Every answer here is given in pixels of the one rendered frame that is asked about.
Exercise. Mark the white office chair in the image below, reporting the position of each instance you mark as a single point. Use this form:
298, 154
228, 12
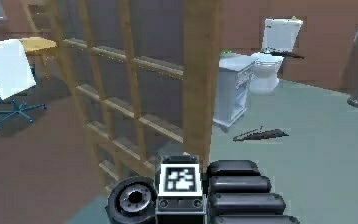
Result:
7, 70

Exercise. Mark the wooden shelf unit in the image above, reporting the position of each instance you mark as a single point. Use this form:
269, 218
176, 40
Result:
200, 83

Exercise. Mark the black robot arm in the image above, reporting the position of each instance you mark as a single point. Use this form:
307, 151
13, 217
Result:
227, 193

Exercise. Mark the yellow round table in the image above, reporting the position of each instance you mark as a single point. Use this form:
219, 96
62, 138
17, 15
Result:
37, 45

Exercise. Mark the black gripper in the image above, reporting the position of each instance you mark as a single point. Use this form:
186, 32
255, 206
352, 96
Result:
133, 199

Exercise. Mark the white bathroom cabinet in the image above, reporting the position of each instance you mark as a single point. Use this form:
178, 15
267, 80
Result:
233, 90

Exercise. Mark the small green object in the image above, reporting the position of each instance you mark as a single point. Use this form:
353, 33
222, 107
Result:
225, 51

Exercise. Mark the white toilet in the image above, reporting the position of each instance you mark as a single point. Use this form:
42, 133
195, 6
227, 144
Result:
277, 50

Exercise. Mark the black flat object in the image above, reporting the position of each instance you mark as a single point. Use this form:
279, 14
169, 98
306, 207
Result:
260, 134

